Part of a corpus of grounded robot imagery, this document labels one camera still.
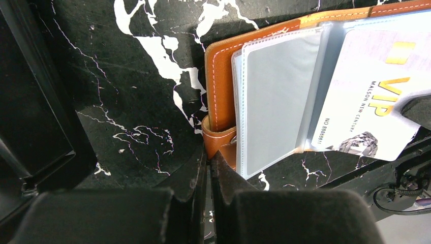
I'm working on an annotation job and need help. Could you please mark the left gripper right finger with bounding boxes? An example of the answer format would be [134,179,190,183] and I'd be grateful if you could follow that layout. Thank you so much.
[210,152,383,243]

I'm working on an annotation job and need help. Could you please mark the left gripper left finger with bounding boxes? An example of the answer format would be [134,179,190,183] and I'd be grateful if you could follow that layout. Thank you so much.
[11,147,206,243]

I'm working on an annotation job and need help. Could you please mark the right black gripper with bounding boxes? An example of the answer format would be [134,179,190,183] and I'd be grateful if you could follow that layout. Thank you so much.
[322,93,430,221]

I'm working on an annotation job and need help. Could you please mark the white gold VIP card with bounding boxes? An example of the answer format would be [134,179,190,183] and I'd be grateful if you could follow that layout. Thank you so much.
[311,28,430,161]

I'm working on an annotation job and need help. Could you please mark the brown leather card holder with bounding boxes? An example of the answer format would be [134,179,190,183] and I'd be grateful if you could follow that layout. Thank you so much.
[202,1,430,179]

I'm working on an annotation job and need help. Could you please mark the black card tray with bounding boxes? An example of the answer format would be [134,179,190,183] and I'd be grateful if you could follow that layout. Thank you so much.
[1,1,97,227]

